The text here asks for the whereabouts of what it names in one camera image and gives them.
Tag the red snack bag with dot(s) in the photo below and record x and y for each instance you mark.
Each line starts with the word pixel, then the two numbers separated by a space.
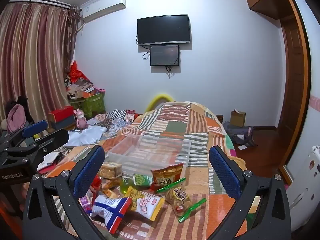
pixel 166 176

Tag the striped patchwork blanket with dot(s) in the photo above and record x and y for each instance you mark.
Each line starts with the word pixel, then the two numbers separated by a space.
pixel 197 122

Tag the white cabinet with stickers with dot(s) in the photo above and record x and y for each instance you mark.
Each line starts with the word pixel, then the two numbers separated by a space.
pixel 303 170

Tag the small cardboard box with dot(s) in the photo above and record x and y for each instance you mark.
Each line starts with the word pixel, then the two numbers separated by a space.
pixel 237 118

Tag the pink knitted hat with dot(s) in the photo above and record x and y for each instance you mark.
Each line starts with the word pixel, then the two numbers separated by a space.
pixel 15 118

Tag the orange rice cracker packet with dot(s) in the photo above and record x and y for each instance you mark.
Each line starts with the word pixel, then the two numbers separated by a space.
pixel 108 186

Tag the clear cookie packet green clips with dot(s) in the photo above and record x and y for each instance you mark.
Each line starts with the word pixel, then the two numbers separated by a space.
pixel 178 196

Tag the white cloth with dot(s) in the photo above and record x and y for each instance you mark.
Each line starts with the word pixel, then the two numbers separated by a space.
pixel 87 135

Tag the black wall television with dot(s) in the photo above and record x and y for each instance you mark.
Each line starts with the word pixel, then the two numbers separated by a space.
pixel 163 30

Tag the clear plastic container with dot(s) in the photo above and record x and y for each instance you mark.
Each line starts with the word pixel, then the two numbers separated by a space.
pixel 155 150

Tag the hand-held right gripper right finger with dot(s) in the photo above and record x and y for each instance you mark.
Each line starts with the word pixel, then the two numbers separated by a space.
pixel 224 173

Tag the yellow foam tube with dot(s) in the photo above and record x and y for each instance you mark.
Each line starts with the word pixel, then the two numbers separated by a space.
pixel 160 97

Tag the blue white snack bag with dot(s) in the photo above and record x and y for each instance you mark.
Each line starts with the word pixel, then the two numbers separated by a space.
pixel 110 208

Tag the grey bag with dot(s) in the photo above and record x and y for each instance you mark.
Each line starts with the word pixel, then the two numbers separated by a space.
pixel 237 132

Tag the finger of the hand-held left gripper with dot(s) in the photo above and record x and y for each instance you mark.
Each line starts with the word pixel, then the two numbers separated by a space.
pixel 52 138
pixel 35 128

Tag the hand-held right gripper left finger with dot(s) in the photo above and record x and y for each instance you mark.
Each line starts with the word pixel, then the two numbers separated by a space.
pixel 90 172

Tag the green jelly cup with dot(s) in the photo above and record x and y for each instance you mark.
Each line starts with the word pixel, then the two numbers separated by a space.
pixel 127 186

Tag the white air conditioner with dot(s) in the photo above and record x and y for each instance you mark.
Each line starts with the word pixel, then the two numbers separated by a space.
pixel 103 7

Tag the green pea packet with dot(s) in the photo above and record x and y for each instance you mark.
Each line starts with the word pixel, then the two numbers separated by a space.
pixel 142 180

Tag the green cardboard box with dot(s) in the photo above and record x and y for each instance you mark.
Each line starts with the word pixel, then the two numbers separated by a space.
pixel 93 103

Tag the yellow white snack packet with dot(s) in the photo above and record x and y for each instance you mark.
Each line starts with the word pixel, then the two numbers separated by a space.
pixel 146 202

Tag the small black monitor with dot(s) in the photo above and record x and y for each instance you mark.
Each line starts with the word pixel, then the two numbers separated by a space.
pixel 164 55

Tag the dark flat box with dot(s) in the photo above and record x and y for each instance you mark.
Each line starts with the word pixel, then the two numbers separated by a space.
pixel 62 125

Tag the purple label cake packet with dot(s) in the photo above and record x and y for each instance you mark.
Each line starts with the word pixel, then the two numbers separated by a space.
pixel 85 201

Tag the pile of papers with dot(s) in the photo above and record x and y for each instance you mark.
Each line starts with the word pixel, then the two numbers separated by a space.
pixel 50 158

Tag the striped brown curtain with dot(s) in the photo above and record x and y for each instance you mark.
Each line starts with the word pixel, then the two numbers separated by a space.
pixel 37 60

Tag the wooden door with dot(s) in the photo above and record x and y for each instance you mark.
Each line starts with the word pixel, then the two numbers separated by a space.
pixel 296 92

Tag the pink rabbit toy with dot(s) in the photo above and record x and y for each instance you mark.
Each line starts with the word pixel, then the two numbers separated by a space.
pixel 81 121

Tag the checkered patterned cloth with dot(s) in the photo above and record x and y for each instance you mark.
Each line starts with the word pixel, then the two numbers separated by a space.
pixel 117 118

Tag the red flat box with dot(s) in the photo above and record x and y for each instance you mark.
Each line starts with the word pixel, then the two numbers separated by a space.
pixel 63 113

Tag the red plastic bag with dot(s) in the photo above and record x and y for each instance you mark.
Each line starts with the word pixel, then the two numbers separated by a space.
pixel 75 73

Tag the brown bread packet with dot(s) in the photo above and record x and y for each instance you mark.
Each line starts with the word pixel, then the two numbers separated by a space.
pixel 110 170

